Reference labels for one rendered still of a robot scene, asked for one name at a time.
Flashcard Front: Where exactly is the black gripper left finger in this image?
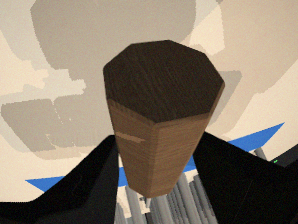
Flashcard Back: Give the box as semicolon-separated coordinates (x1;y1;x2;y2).
0;135;120;224

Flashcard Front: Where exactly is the blue flat strip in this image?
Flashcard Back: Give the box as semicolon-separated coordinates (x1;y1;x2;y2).
25;123;283;192

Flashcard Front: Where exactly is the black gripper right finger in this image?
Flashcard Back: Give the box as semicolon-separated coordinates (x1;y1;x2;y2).
193;131;298;224

